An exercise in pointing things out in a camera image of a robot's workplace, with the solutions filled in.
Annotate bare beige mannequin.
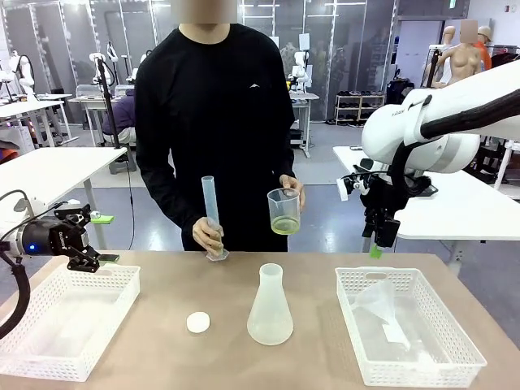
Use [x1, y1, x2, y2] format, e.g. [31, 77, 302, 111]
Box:
[430, 19, 487, 89]

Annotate person's right forearm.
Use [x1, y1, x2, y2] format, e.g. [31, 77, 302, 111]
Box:
[137, 162, 206, 241]

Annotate translucent plastic conical flask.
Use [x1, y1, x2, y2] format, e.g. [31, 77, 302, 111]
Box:
[246, 262, 295, 347]

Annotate person's left forearm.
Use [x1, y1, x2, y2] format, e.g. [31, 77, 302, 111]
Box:
[275, 137, 297, 182]

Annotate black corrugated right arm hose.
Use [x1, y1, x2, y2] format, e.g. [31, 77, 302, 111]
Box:
[379, 92, 520, 196]

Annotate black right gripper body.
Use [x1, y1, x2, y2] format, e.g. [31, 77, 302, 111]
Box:
[360, 174, 410, 223]

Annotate wooden shoe rack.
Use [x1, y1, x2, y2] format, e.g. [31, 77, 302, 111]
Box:
[334, 91, 387, 126]

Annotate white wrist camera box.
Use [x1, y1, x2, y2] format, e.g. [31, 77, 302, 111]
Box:
[336, 171, 391, 203]

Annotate large white table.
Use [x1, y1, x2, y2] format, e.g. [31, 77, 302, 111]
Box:
[331, 145, 520, 277]

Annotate white table with grey leg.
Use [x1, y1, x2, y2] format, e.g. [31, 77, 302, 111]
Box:
[0, 145, 129, 251]

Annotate black tripod stand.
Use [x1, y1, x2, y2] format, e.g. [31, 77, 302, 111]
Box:
[93, 55, 124, 150]

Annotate mannequin with orange garment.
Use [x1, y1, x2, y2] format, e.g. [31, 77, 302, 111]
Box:
[474, 24, 495, 70]

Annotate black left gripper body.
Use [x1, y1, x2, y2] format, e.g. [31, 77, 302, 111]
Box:
[22, 215, 92, 257]

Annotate white background desk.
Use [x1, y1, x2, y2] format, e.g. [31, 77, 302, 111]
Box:
[0, 93, 74, 148]

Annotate person's left hand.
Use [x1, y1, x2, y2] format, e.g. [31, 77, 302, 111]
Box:
[279, 174, 306, 213]

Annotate seated person in purple hoodie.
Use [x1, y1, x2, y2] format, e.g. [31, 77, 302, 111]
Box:
[101, 87, 138, 146]

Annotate clear plastic beaker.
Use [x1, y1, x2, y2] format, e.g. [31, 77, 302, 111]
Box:
[266, 187, 302, 236]

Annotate white perforated plastic basket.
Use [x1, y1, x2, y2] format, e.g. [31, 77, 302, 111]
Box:
[334, 266, 488, 388]
[0, 262, 141, 384]

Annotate translucent plastic funnel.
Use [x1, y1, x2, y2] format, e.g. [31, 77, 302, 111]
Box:
[352, 279, 412, 351]

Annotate clear plastic graduated cylinder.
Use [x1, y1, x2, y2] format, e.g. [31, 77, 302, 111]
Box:
[201, 175, 231, 262]

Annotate white round flask cap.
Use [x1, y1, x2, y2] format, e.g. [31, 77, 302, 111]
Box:
[186, 311, 212, 336]

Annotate dark bags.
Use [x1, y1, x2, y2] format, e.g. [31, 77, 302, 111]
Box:
[385, 79, 416, 106]

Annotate person's right hand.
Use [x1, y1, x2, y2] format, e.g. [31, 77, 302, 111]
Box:
[192, 217, 225, 258]

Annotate person in black sweater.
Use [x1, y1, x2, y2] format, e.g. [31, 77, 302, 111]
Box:
[134, 22, 297, 253]

